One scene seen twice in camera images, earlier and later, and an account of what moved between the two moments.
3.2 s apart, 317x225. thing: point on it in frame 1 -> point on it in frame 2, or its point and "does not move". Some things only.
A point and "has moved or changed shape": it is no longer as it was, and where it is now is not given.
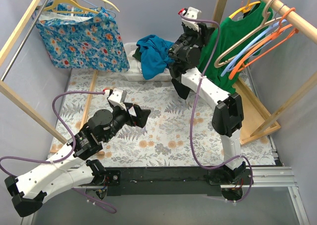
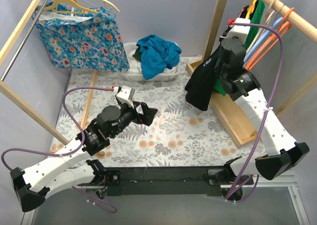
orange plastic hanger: (281, 29) has moved or changed shape
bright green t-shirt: (239, 42) has moved or changed shape
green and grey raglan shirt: (137, 54) does not move
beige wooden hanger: (265, 22) -> (271, 12)
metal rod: (27, 34) does not move
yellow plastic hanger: (86, 10) does not move
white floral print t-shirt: (134, 64) does not move
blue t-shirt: (154, 54) does not move
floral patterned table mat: (177, 131) does not move
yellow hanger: (245, 9) -> (252, 7)
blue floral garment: (78, 37) does not move
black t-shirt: (182, 90) -> (200, 86)
